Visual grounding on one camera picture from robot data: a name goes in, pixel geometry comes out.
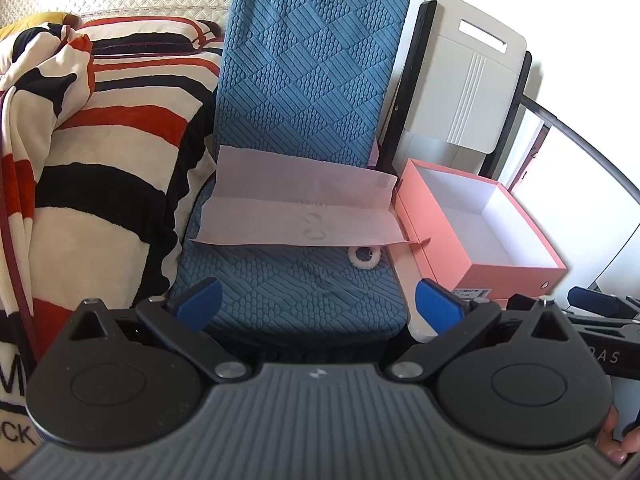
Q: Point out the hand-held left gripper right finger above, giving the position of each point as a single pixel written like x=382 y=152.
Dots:
x=440 y=306

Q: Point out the yellow cloth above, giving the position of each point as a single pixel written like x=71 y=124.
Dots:
x=37 y=18

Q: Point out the striped fleece blanket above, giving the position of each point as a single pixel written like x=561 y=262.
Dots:
x=100 y=160

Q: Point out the person's right hand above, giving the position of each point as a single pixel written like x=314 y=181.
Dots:
x=612 y=442

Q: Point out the black curved rod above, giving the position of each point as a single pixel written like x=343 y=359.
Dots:
x=595 y=150

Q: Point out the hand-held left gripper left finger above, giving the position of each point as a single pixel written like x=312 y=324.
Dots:
x=200 y=301

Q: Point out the pink paper sheet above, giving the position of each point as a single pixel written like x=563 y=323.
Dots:
x=300 y=205

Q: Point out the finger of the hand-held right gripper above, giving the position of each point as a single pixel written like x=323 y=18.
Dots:
x=595 y=300

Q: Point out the pink cardboard box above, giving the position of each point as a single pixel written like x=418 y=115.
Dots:
x=480 y=225

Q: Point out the blue textured cushion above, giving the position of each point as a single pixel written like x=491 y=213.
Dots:
x=310 y=70

